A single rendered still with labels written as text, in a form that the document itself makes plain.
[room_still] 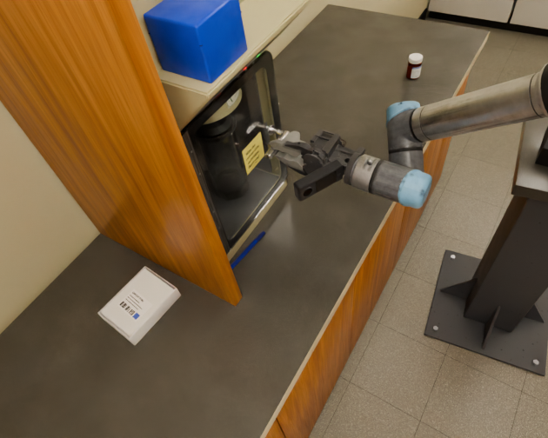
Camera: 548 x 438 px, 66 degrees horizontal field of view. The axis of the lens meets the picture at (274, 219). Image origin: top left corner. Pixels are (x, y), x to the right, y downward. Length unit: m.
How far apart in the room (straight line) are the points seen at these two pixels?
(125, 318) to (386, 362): 1.24
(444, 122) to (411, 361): 1.30
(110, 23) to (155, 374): 0.75
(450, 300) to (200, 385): 1.42
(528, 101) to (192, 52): 0.54
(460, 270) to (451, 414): 0.67
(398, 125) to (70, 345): 0.93
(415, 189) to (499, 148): 2.04
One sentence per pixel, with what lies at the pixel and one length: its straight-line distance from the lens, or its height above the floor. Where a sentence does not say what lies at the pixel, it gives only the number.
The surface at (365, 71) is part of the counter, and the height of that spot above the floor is 0.94.
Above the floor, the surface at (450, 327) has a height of 0.02.
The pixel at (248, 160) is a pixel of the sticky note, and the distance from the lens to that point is 0.99.
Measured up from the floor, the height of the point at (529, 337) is 0.02.
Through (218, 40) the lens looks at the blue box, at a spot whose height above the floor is 1.56.
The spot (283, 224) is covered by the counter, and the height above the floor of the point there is 0.94.
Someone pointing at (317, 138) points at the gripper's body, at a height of 1.23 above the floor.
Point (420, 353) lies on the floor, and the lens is 2.03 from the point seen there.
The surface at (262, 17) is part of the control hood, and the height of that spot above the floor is 1.51.
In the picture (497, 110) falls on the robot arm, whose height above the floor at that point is 1.36.
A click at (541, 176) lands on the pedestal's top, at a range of 1.38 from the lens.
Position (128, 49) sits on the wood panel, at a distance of 0.56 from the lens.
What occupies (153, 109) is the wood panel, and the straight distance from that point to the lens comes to 0.61.
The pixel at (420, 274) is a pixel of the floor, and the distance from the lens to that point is 2.20.
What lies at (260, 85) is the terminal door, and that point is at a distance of 0.96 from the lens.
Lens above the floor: 1.87
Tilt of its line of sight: 52 degrees down
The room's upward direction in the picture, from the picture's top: 11 degrees counter-clockwise
